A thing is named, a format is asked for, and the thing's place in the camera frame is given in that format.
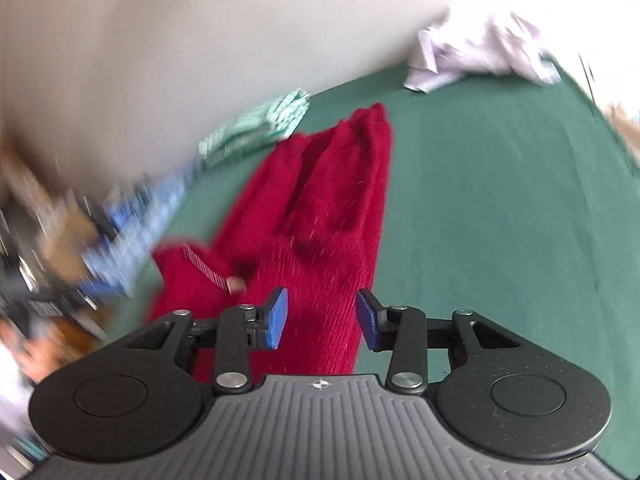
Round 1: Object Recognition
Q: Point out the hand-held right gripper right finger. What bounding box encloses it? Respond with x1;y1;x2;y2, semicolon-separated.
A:
356;289;521;395

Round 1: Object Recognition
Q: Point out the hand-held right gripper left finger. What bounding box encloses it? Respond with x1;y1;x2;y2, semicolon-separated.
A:
122;287;289;395

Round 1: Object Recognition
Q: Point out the dark red knit sweater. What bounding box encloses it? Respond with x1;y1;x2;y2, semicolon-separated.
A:
142;102;396;386

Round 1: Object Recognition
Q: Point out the cardboard box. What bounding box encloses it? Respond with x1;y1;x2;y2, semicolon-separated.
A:
37;207;103;273

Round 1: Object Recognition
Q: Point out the blue patterned cloth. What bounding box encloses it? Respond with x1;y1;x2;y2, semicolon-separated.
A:
82;167;196;296

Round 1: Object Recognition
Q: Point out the folded green striped garment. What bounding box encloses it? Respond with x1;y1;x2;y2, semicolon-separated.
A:
197;89;311;170

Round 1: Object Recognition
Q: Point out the crumpled white garment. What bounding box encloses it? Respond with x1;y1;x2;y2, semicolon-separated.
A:
404;5;563;95

